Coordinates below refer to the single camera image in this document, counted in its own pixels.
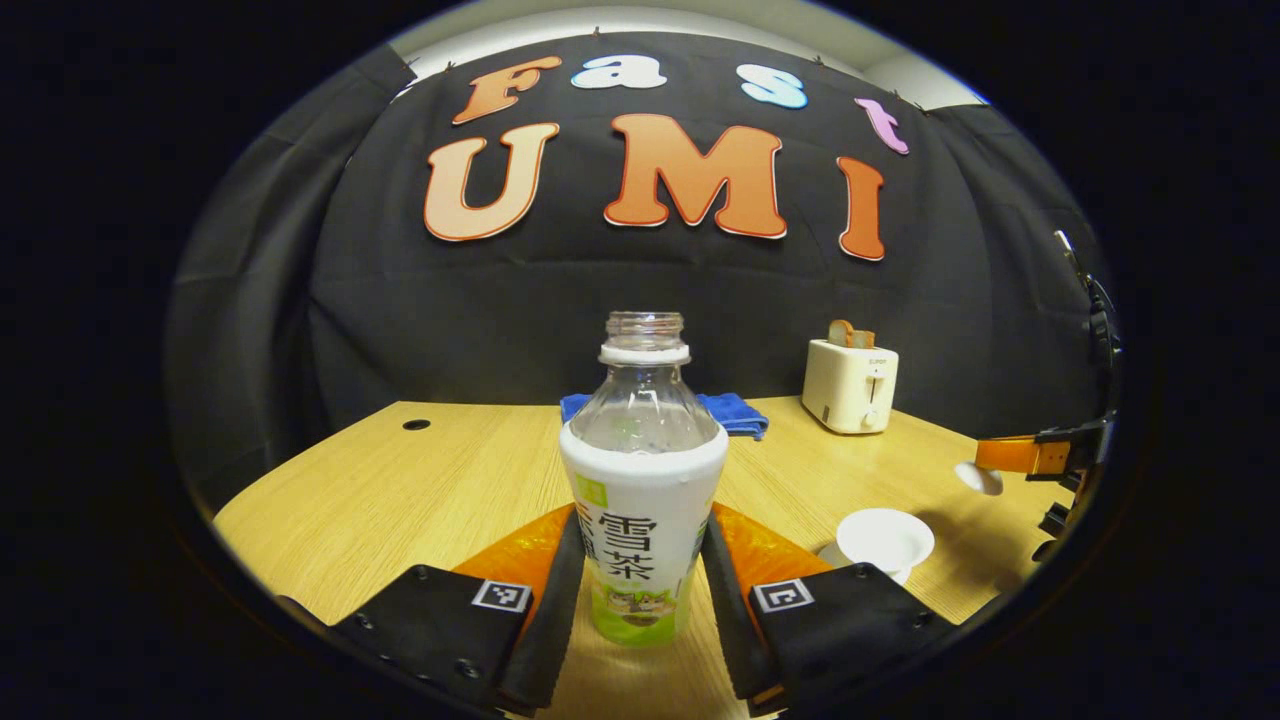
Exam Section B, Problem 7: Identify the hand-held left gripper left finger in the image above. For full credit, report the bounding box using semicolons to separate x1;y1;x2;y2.
330;505;587;714

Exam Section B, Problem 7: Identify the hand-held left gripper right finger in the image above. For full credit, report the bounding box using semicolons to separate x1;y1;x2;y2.
700;503;956;716

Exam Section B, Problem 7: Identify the clear water bottle white label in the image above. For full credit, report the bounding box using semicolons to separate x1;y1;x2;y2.
558;311;730;648

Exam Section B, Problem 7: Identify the white teacup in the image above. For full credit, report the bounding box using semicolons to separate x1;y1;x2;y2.
836;508;936;578

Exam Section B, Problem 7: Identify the white saucer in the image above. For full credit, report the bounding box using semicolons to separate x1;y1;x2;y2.
818;540;913;587

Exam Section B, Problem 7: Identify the white toaster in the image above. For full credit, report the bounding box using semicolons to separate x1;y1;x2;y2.
802;338;899;435

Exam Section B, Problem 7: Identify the blue towel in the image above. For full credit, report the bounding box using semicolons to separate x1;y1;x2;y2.
560;392;770;441

